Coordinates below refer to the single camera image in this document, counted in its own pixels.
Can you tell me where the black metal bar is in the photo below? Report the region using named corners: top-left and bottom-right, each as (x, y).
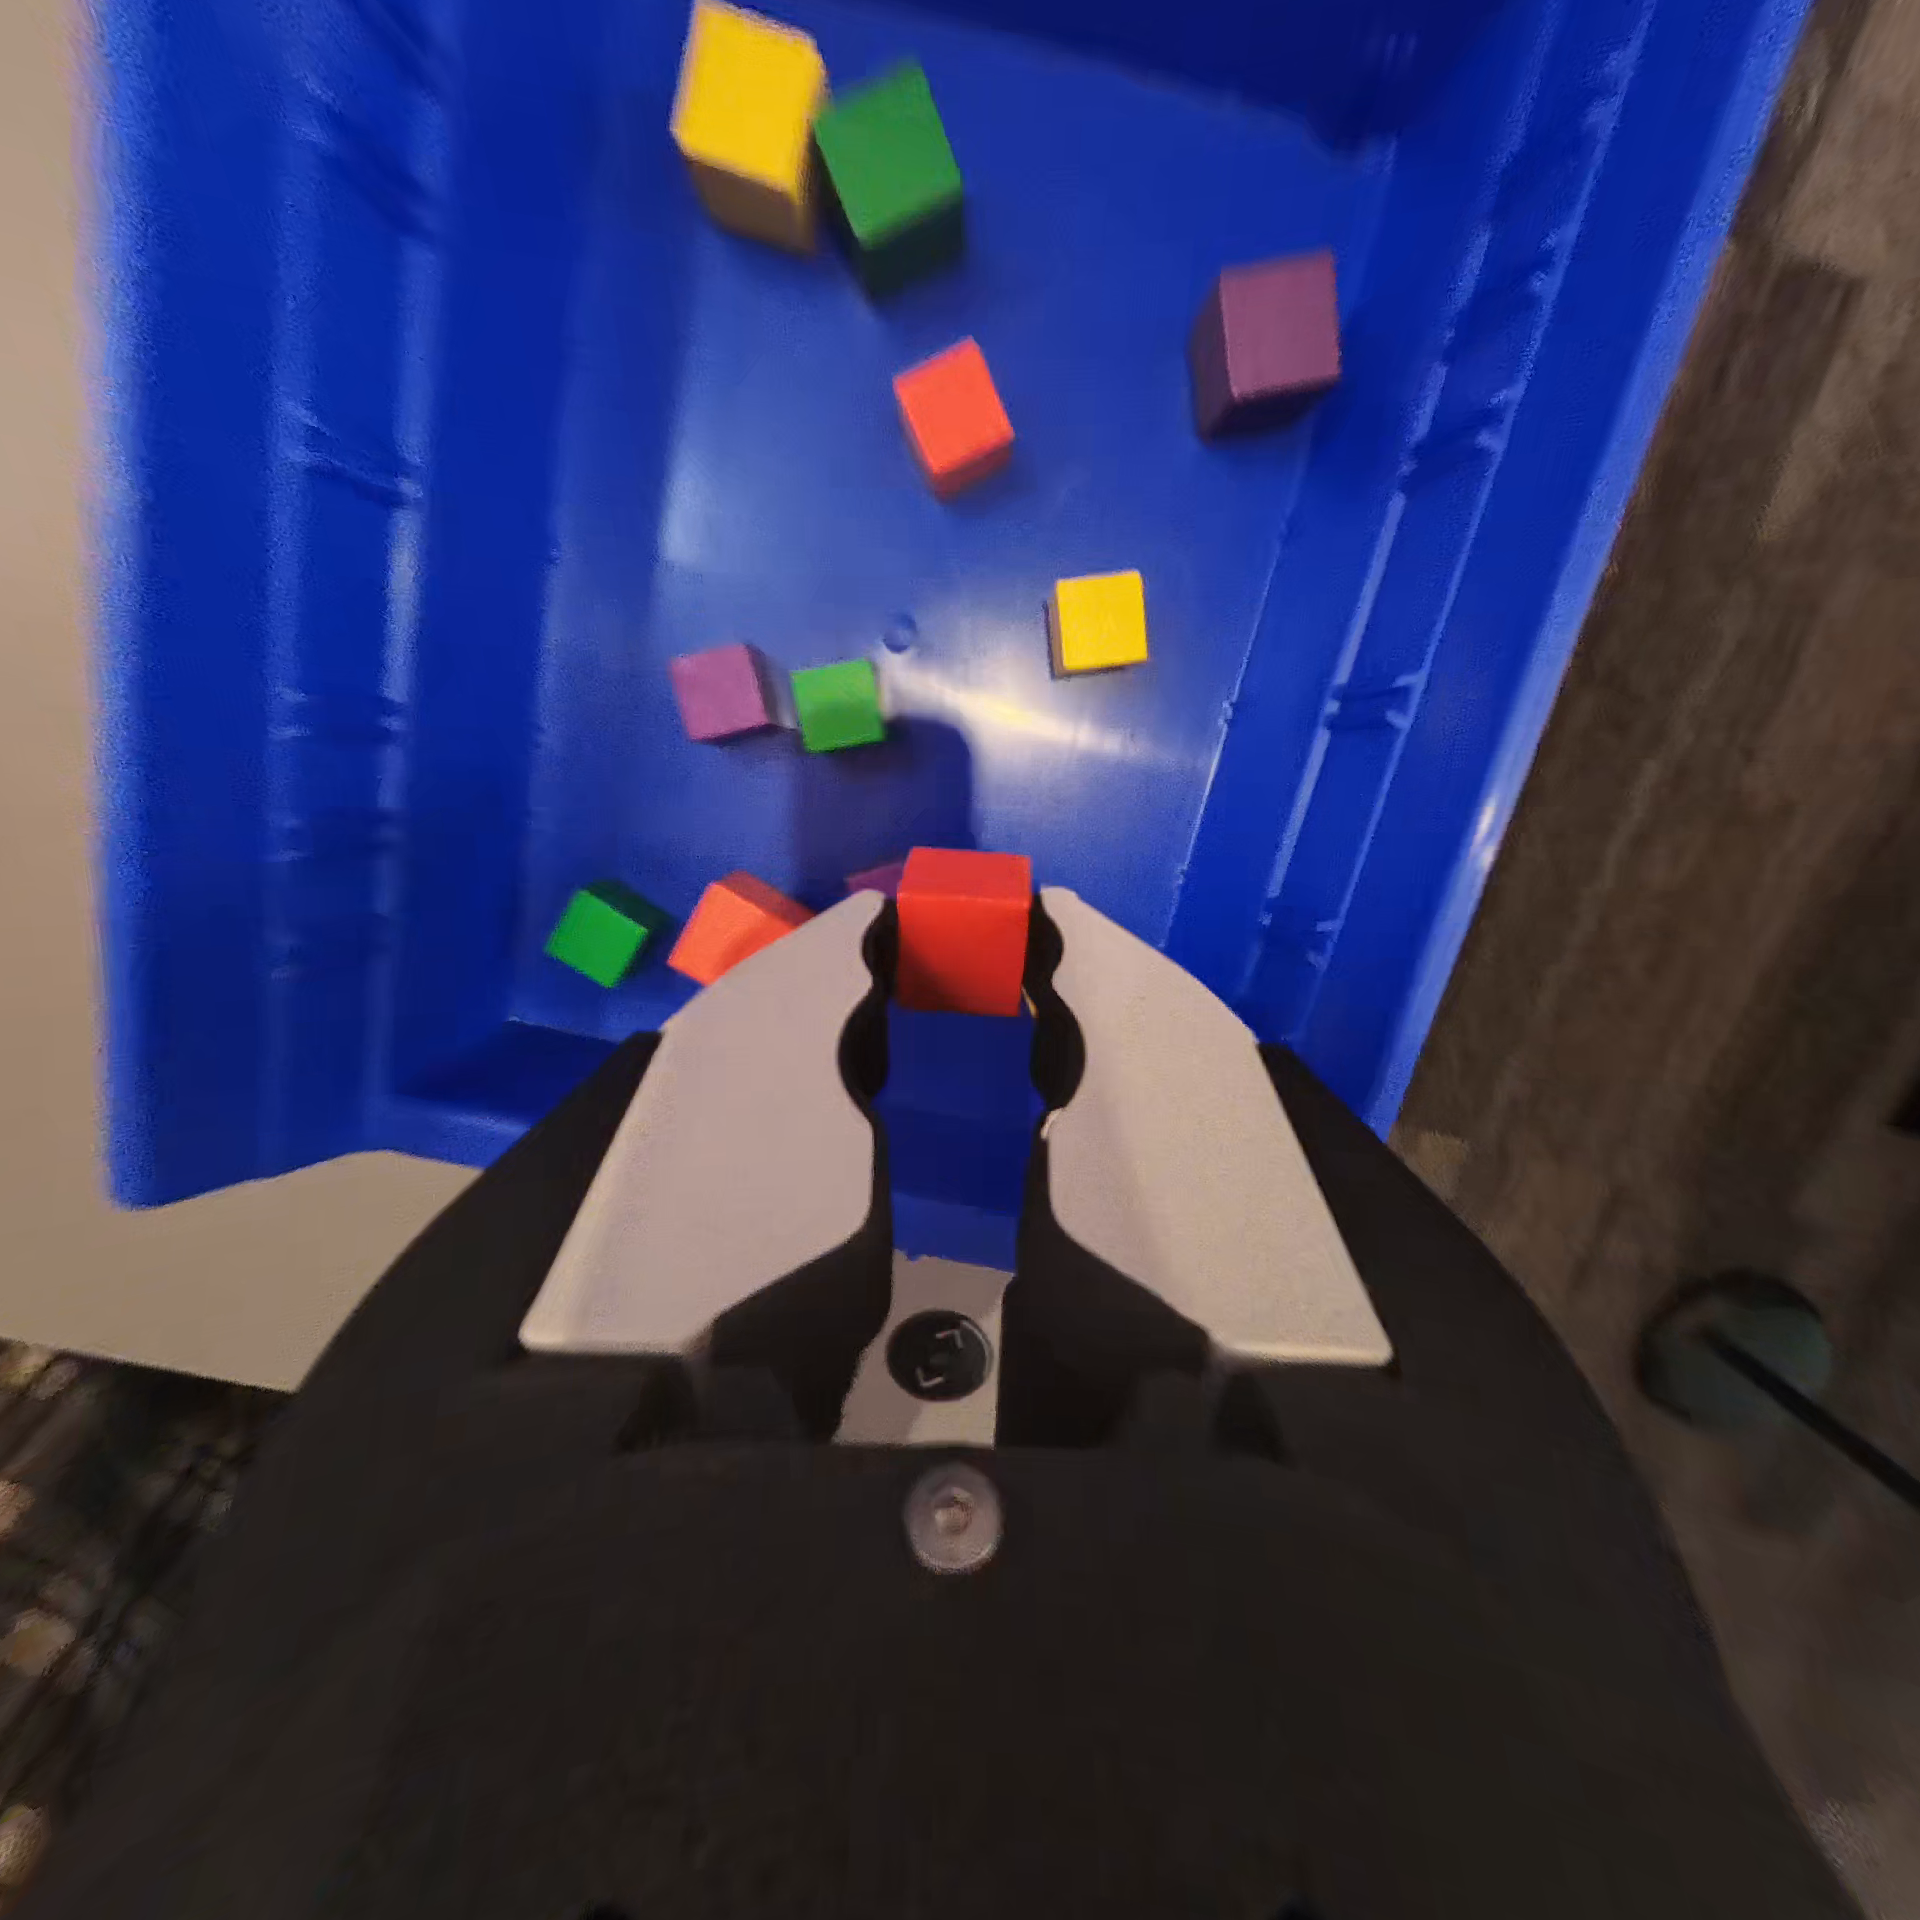
top-left (1711, 1336), bottom-right (1920, 1495)

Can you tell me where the yellow cube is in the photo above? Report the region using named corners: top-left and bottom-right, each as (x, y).
top-left (669, 0), bottom-right (831, 255)
top-left (1048, 570), bottom-right (1153, 681)

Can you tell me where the red cube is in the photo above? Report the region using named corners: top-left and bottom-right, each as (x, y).
top-left (664, 873), bottom-right (818, 991)
top-left (893, 337), bottom-right (1018, 501)
top-left (894, 848), bottom-right (1037, 1020)

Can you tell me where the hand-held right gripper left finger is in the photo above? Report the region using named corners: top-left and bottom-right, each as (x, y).
top-left (517, 888), bottom-right (898, 1366)

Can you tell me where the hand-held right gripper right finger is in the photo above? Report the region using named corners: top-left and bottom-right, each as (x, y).
top-left (1018, 886), bottom-right (1396, 1373)

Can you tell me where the large green cube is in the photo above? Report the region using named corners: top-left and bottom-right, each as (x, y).
top-left (815, 65), bottom-right (964, 299)

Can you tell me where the round metal table grommet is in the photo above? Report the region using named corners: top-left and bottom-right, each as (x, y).
top-left (886, 1311), bottom-right (997, 1407)

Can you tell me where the blue plastic bin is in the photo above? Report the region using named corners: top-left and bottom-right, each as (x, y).
top-left (90, 0), bottom-right (1817, 1264)

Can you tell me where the person's plaid shirt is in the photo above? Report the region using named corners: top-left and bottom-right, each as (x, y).
top-left (0, 1339), bottom-right (303, 1920)

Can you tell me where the black round foot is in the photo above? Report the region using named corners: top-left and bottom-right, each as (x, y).
top-left (1636, 1276), bottom-right (1840, 1427)

